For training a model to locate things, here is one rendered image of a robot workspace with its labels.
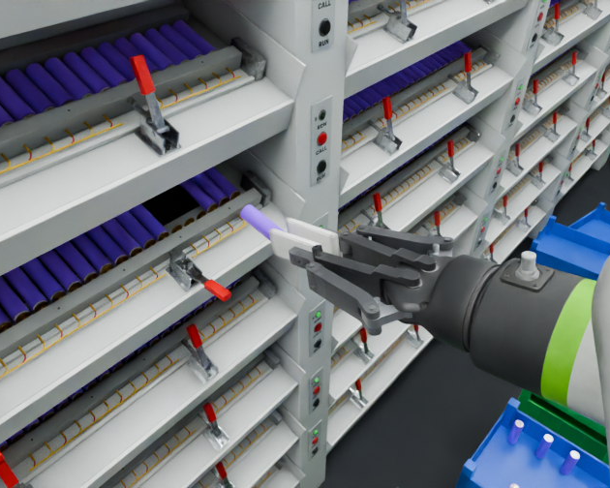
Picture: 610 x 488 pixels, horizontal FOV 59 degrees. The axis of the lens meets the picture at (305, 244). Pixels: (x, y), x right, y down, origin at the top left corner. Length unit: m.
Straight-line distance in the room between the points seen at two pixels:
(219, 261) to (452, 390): 1.13
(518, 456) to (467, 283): 0.85
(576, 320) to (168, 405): 0.57
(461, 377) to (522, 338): 1.35
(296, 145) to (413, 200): 0.49
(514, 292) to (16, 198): 0.42
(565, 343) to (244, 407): 0.70
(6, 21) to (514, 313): 0.41
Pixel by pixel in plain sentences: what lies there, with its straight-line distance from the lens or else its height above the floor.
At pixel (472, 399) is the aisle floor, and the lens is 1.71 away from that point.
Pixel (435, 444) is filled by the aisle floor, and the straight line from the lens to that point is 1.60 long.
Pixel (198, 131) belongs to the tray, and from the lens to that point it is 0.60.
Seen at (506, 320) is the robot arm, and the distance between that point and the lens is 0.40.
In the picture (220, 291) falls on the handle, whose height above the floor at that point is 0.92.
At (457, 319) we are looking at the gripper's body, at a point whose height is 1.05.
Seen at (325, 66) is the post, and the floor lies 1.10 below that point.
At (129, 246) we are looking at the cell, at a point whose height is 0.93.
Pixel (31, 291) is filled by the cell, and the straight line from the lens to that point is 0.66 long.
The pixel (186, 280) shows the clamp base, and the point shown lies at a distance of 0.66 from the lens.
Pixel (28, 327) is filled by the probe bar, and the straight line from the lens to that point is 0.63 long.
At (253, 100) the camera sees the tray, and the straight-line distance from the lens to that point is 0.65.
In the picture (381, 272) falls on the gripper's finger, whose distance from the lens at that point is 0.47.
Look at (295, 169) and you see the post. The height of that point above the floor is 0.97.
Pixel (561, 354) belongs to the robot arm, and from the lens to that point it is 0.39.
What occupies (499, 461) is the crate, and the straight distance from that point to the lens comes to 1.23.
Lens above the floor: 1.35
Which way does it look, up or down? 40 degrees down
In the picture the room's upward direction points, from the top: straight up
